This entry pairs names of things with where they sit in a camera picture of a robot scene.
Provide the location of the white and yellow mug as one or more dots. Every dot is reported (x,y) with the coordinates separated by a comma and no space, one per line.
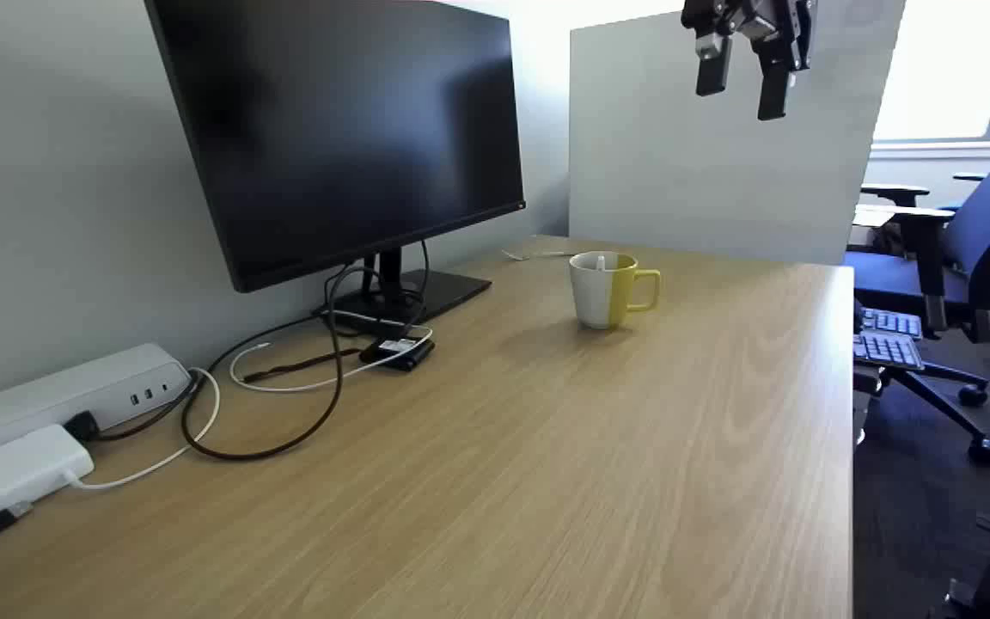
(610,287)

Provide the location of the white power adapter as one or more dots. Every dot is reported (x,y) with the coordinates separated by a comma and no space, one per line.
(40,467)

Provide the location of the small black adapter dongle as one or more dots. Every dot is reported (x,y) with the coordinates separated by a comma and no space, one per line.
(405,356)

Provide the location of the white partition panel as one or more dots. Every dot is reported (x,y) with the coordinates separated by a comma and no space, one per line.
(662,168)

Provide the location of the white power strip box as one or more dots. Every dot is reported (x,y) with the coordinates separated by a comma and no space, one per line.
(112,390)

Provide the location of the black monitor stand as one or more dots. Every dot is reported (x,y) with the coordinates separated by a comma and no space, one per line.
(384,294)

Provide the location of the black computer monitor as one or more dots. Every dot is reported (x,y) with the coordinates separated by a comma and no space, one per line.
(338,128)

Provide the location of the blue office chair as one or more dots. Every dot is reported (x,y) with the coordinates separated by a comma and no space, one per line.
(934,281)

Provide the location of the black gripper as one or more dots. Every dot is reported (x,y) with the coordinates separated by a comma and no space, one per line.
(778,31)

